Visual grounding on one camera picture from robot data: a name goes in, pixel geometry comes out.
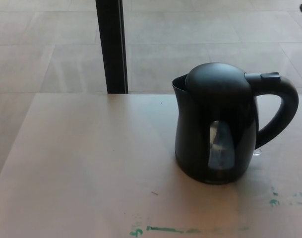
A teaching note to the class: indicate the black electric kettle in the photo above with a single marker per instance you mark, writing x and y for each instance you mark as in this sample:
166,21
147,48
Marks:
198,138

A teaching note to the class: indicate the black vertical post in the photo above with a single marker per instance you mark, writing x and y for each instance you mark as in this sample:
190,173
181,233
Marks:
112,49

